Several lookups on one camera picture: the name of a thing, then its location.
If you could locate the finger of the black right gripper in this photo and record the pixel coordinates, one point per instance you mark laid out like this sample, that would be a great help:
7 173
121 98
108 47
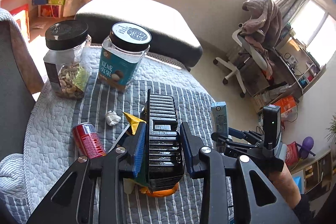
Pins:
219 140

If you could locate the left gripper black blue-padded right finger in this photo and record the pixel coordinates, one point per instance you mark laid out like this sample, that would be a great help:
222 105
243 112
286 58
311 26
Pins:
255 199

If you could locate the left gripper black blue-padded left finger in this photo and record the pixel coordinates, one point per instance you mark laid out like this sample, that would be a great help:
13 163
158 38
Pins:
71 199

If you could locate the light blue drink carton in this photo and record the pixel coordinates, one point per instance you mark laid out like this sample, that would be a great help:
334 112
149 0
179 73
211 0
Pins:
219 120

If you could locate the red soda can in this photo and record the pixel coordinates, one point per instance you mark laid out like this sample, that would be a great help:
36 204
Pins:
87 140

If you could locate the black ribbed plastic tray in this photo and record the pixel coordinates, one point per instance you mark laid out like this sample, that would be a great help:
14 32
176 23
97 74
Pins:
165 166

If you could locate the right hand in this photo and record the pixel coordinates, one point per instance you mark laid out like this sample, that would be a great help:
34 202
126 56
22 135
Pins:
286 186

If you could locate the black tracker box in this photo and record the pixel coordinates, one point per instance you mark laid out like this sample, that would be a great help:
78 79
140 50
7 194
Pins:
271 125

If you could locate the orange peel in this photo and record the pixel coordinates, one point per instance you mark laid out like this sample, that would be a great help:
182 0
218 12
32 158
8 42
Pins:
159 193

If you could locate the red snack bag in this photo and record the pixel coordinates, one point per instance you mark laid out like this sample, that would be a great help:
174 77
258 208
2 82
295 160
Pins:
292 157

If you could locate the grey striped quilted cover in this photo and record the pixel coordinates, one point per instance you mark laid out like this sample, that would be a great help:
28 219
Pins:
49 148

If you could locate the orange shopping bag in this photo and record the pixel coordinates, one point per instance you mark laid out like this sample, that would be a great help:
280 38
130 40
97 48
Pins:
288 108

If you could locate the purple balloon toy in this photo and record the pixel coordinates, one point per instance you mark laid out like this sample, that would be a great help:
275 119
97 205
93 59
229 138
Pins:
305 149

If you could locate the small crumpled white tissue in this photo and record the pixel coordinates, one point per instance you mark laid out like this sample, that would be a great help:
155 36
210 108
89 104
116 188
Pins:
112 118

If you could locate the wooden desk with shelves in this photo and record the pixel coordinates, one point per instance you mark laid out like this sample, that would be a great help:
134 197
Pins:
295 71

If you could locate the yellow snack wrapper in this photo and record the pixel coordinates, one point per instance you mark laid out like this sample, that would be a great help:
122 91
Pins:
133 122

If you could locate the white office chair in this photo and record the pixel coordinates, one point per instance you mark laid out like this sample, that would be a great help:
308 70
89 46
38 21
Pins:
247 52

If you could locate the dark grey ottoman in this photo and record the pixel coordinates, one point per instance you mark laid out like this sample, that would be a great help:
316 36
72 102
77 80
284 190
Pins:
170 33

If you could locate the brown blanket on chair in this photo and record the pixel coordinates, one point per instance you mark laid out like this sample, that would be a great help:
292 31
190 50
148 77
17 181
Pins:
263 28

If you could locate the teal-labelled macadamia jar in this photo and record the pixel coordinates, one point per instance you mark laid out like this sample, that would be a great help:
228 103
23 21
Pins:
121 54

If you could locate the clear jar of nuts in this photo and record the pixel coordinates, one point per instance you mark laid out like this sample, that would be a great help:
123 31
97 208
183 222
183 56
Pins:
68 73

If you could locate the grey sofa armrest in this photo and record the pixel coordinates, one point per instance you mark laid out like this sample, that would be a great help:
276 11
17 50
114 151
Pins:
20 79

